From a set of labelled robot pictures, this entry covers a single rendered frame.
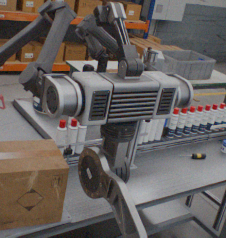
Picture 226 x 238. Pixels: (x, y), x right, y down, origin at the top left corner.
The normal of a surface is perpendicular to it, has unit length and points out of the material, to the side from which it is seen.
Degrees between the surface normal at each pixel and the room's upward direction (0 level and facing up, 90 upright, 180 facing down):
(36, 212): 90
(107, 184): 90
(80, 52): 90
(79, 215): 0
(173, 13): 90
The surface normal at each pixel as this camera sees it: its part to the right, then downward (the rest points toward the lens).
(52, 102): -0.84, 0.07
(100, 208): 0.18, -0.90
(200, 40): 0.51, 0.43
